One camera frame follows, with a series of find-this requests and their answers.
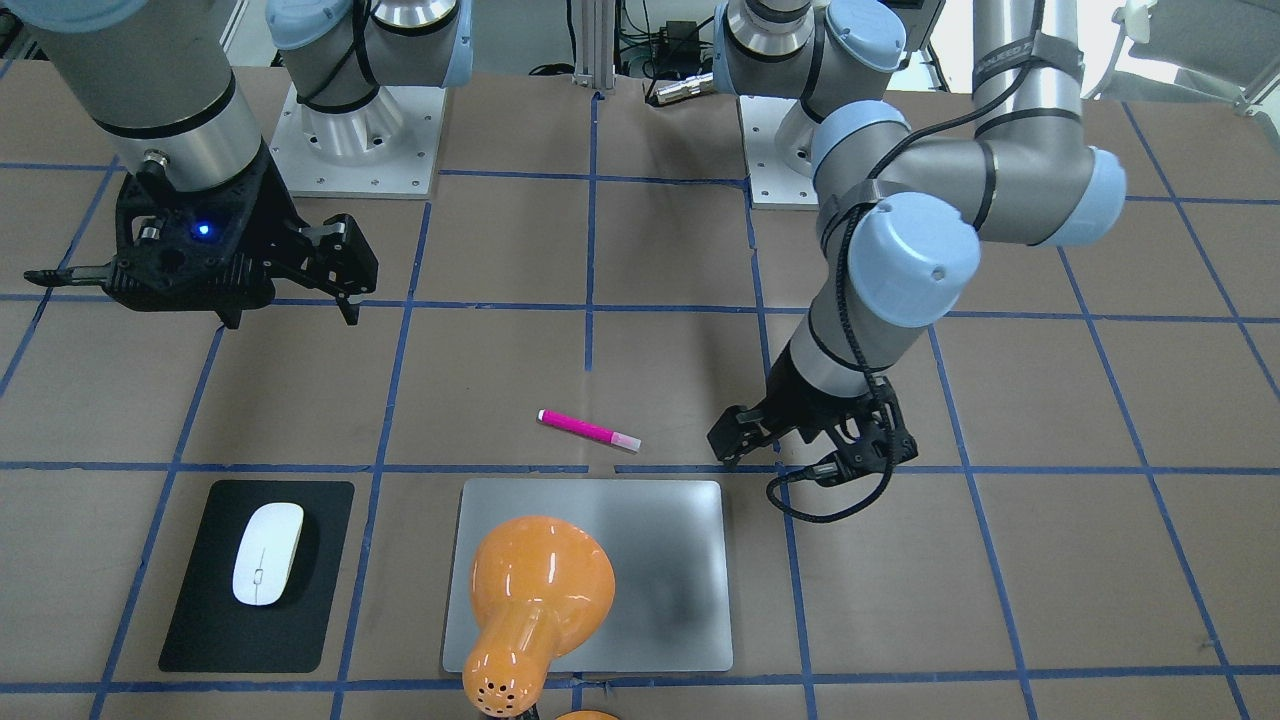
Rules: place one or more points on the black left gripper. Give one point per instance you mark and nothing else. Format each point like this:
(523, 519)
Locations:
(798, 397)

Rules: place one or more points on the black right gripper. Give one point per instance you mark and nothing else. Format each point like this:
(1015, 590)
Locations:
(274, 203)

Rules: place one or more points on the pink marker pen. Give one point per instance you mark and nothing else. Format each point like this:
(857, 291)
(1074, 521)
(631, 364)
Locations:
(585, 429)

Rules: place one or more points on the white computer mouse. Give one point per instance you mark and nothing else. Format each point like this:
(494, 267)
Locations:
(265, 554)

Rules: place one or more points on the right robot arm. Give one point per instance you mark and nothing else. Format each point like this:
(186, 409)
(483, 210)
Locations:
(153, 75)

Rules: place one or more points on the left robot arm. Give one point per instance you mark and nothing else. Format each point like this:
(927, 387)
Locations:
(902, 211)

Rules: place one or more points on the black mousepad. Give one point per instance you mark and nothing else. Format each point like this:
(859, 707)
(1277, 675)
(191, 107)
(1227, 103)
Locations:
(211, 632)

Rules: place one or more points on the silver closed laptop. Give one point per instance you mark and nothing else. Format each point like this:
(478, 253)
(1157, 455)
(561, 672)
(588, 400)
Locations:
(665, 538)

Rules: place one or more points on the orange desk lamp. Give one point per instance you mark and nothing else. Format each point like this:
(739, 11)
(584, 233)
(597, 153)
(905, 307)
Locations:
(539, 588)

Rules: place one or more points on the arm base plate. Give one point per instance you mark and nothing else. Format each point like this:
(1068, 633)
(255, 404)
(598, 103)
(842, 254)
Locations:
(385, 150)
(776, 137)

